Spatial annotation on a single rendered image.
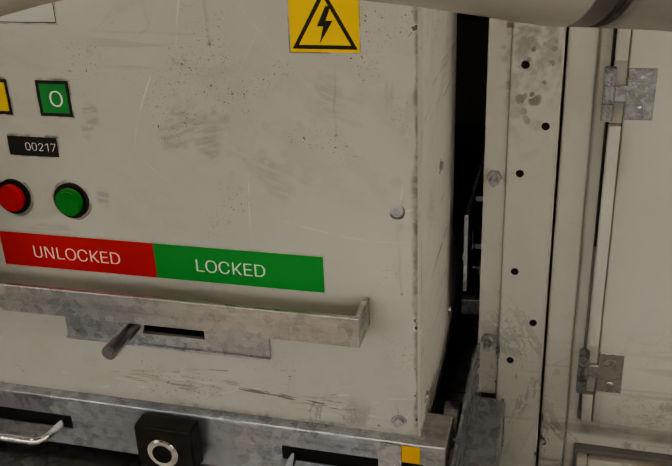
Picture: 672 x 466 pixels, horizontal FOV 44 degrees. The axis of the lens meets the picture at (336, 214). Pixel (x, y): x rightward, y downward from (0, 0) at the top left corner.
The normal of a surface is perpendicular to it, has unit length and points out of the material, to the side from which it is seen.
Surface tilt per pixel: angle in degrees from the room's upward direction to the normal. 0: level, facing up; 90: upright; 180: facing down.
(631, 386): 90
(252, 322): 90
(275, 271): 90
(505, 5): 148
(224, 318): 90
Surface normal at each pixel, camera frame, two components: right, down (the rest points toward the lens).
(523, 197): -0.25, 0.40
